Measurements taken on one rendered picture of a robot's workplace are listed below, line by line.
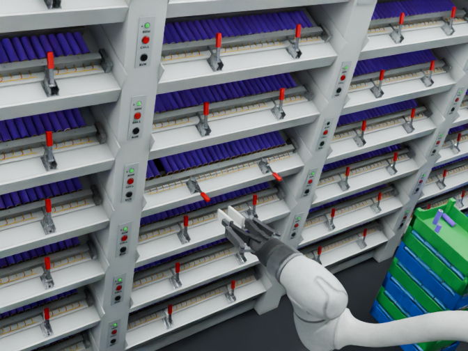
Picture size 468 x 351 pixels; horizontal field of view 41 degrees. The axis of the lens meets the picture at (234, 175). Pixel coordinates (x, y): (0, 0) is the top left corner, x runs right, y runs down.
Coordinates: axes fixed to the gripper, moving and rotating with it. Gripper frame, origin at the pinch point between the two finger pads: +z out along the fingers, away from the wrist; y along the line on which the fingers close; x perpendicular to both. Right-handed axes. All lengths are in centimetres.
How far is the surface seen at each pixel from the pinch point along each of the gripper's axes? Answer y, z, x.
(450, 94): 113, 15, 13
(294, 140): 42.3, 22.6, 4.4
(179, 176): -3.6, 20.5, 3.2
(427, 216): 94, -1, -27
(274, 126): 24.5, 14.5, 16.3
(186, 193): -2.8, 17.6, -1.2
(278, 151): 33.5, 20.4, 3.2
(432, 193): 133, 22, -40
